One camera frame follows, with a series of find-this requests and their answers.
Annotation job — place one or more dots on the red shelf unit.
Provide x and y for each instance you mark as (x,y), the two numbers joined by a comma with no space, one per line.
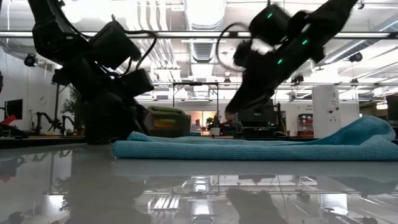
(305,123)

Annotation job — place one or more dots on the black bar with light strips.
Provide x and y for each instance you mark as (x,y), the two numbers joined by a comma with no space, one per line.
(186,34)

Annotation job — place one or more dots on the blue microfiber towel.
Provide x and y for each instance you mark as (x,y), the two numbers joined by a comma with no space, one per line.
(248,151)

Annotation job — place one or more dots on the silver ventilation duct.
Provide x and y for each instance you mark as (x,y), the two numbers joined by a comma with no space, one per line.
(203,51)

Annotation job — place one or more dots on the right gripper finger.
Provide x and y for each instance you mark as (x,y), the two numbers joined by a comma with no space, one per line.
(252,99)

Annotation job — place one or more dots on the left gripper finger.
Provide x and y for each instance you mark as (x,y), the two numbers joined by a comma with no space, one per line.
(138,121)

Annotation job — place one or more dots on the small green potted plant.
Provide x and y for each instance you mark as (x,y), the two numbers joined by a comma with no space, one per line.
(73,105)

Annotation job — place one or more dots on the small black monitor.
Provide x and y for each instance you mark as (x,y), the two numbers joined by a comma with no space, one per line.
(14,109)

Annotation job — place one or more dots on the red angled bar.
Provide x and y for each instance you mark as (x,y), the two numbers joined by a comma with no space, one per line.
(8,119)

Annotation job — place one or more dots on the black tripod stand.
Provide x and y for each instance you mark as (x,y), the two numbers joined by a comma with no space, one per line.
(57,105)

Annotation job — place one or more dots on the black ceiling spotlight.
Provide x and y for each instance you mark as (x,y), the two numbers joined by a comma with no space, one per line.
(297,78)
(30,60)
(356,57)

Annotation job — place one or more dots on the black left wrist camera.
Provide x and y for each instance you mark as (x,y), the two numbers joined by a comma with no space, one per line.
(115,45)

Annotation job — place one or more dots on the large black monitor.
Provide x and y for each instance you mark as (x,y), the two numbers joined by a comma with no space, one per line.
(264,113)

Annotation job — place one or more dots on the person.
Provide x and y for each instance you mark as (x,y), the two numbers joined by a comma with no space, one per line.
(231,124)

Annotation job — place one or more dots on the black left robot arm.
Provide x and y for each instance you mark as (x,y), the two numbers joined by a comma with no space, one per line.
(53,34)

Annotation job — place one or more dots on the dark framed screen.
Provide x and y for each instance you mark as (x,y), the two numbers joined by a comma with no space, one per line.
(392,107)

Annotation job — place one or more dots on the white pillar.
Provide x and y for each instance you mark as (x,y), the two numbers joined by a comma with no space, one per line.
(325,109)

